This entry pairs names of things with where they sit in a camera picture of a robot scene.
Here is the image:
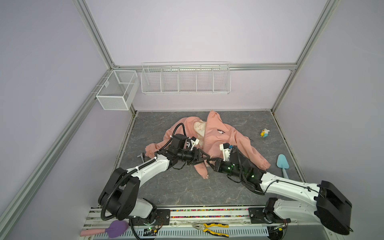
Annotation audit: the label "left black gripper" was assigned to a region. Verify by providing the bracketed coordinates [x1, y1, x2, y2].
[177, 147, 210, 166]

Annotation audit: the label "pink Snoopy zip jacket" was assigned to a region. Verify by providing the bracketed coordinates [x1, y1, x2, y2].
[145, 111, 271, 170]

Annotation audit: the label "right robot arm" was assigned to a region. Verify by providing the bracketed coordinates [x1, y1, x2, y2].
[207, 144, 353, 236]

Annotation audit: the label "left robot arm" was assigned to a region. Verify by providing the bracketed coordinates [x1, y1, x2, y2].
[98, 123, 210, 223]

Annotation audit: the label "teal silicone spatula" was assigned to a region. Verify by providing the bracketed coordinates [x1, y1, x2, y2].
[277, 154, 290, 179]

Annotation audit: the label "small green circuit board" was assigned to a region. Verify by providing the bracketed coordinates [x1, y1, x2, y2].
[143, 228, 158, 237]

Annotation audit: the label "white mesh box basket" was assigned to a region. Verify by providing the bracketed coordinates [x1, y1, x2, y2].
[96, 70, 140, 111]

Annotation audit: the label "purple pink silicone spatula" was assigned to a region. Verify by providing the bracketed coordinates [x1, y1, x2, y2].
[80, 220, 129, 239]

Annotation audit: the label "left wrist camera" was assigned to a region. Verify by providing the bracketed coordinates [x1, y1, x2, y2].
[186, 137, 200, 150]

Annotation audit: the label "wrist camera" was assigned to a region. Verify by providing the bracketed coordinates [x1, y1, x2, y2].
[186, 137, 200, 150]
[220, 143, 233, 162]

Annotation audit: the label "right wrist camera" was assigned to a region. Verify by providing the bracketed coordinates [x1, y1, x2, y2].
[220, 143, 233, 162]

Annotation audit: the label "yellow handled pliers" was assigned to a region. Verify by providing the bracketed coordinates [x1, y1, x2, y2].
[191, 222, 230, 238]

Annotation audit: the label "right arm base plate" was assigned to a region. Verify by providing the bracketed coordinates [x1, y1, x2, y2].
[248, 207, 291, 224]

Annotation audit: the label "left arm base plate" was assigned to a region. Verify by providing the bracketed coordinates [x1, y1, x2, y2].
[131, 209, 171, 226]

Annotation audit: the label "white slotted cable duct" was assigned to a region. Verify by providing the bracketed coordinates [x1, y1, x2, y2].
[135, 226, 270, 240]

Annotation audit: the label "white wire shelf basket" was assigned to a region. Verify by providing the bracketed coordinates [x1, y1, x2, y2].
[141, 62, 232, 95]

